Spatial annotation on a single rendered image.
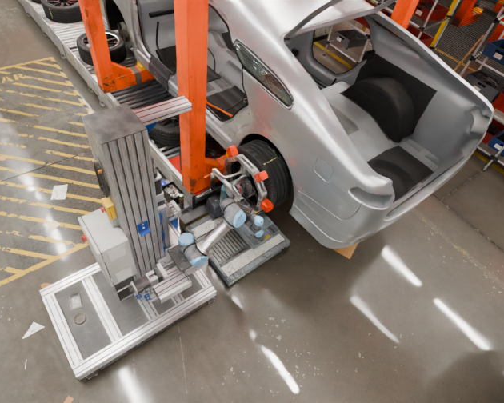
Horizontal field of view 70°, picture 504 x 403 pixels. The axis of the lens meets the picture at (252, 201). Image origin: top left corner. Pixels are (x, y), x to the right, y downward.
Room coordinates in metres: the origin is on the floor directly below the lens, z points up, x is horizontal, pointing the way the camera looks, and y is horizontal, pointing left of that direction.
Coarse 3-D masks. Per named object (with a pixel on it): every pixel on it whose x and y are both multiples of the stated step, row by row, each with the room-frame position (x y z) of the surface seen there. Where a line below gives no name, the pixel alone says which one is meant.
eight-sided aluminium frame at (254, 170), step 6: (234, 156) 2.32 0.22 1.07; (240, 156) 2.28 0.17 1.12; (228, 162) 2.36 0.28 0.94; (240, 162) 2.24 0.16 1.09; (246, 162) 2.25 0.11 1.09; (228, 168) 2.37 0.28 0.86; (246, 168) 2.18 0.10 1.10; (252, 168) 2.19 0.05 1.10; (228, 174) 2.37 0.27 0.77; (252, 174) 2.12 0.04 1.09; (228, 180) 2.34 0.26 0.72; (258, 186) 2.06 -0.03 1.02; (264, 186) 2.09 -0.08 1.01; (258, 192) 2.04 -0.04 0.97; (264, 192) 2.05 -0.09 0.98; (258, 198) 2.04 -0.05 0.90; (264, 198) 2.05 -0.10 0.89; (246, 204) 2.19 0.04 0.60; (258, 204) 2.03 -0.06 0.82; (258, 210) 2.02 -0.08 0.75
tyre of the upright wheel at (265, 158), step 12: (252, 144) 2.43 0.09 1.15; (264, 144) 2.44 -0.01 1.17; (252, 156) 2.27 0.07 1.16; (264, 156) 2.28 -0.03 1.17; (276, 156) 2.33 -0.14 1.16; (264, 168) 2.17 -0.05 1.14; (276, 168) 2.22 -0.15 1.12; (264, 180) 2.13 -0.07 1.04; (276, 180) 2.14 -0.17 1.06; (288, 180) 2.21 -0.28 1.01; (276, 192) 2.08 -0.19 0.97; (288, 192) 2.18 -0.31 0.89; (252, 204) 2.19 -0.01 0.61; (276, 204) 2.09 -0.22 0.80
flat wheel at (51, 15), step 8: (48, 0) 5.72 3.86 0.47; (56, 0) 5.77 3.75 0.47; (64, 0) 5.84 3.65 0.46; (72, 0) 5.85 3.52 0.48; (48, 8) 5.46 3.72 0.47; (56, 8) 5.45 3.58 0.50; (64, 8) 5.50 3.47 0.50; (72, 8) 5.56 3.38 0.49; (48, 16) 5.48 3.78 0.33; (56, 16) 5.44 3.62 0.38; (64, 16) 5.47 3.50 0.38; (72, 16) 5.54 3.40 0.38; (80, 16) 5.64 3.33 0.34
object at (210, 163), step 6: (222, 156) 2.70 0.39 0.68; (210, 162) 2.48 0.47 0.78; (216, 162) 2.55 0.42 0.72; (222, 162) 2.60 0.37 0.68; (210, 168) 2.43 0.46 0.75; (222, 168) 2.53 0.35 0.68; (204, 174) 2.38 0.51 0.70; (204, 180) 2.35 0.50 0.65; (216, 180) 2.46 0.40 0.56; (204, 186) 2.35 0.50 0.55
